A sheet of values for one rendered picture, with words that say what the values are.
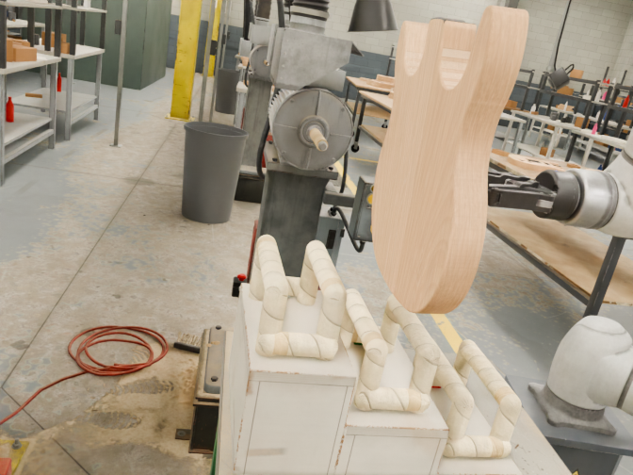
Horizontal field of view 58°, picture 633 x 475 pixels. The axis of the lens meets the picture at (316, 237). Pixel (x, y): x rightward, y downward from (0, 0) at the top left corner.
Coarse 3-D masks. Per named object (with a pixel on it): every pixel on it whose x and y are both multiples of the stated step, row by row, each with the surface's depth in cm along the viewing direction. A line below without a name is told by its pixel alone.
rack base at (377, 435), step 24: (360, 360) 98; (408, 360) 101; (384, 384) 93; (408, 384) 94; (432, 408) 89; (360, 432) 82; (384, 432) 82; (408, 432) 83; (432, 432) 84; (360, 456) 83; (384, 456) 84; (408, 456) 85; (432, 456) 86
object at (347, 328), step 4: (344, 312) 98; (344, 316) 98; (348, 316) 98; (344, 320) 99; (348, 320) 99; (344, 324) 99; (348, 324) 99; (352, 324) 99; (340, 328) 99; (344, 328) 99; (348, 328) 99; (352, 328) 100; (340, 332) 100; (344, 332) 99; (348, 332) 99; (352, 332) 100; (344, 336) 100; (348, 336) 100; (344, 340) 100; (348, 340) 100; (344, 344) 100; (348, 344) 100; (348, 348) 101
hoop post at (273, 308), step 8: (264, 296) 77; (272, 296) 76; (280, 296) 76; (264, 304) 77; (272, 304) 76; (280, 304) 77; (264, 312) 77; (272, 312) 77; (280, 312) 77; (264, 320) 78; (272, 320) 77; (280, 320) 78; (264, 328) 78; (272, 328) 78; (280, 328) 78; (256, 344) 79; (264, 352) 79
